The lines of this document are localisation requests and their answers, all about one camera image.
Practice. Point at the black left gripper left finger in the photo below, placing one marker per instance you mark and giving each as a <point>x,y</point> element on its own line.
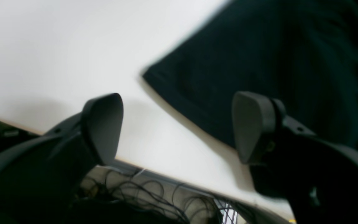
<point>40,177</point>

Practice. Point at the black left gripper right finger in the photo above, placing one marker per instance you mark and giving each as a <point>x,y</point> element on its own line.
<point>318,178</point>

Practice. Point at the black T-shirt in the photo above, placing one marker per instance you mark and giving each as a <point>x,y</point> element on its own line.
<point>303,52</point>

